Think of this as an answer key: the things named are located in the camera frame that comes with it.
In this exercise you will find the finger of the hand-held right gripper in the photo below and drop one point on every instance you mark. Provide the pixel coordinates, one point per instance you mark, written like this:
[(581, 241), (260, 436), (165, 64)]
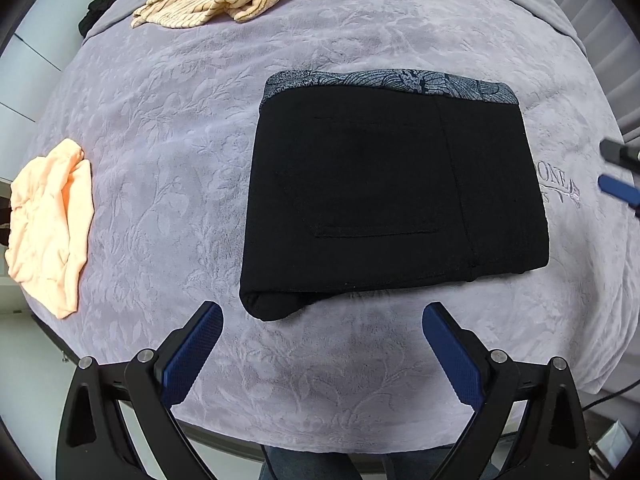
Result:
[(620, 151), (620, 192)]

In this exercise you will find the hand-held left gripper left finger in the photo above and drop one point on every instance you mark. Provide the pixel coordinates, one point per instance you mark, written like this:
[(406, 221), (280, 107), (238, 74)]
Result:
[(192, 355)]

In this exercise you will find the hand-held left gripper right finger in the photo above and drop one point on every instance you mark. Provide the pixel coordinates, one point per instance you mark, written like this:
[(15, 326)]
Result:
[(450, 355)]

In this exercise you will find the black pants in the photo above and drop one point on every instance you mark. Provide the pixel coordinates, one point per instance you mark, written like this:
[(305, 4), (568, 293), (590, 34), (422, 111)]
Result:
[(375, 185)]

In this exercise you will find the person's blue jeans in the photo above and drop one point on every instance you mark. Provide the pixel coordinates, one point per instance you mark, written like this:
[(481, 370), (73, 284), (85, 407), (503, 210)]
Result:
[(350, 465)]

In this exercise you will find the grey curtain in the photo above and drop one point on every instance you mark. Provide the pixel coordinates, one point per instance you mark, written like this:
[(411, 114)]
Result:
[(590, 0)]

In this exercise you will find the white paper bag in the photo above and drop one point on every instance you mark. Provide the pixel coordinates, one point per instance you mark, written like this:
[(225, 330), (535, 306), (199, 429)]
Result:
[(612, 445)]

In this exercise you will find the orange cloth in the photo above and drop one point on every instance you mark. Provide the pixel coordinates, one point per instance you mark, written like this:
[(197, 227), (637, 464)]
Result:
[(50, 220)]

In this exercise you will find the lilac embossed blanket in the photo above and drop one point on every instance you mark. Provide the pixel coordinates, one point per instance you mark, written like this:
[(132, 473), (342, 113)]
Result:
[(175, 135)]

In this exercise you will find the white wardrobe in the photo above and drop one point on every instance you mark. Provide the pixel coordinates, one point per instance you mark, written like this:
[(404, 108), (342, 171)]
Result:
[(25, 85)]

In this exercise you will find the dark cloth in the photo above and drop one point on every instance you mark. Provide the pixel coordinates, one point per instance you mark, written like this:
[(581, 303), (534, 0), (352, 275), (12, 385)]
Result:
[(97, 10)]

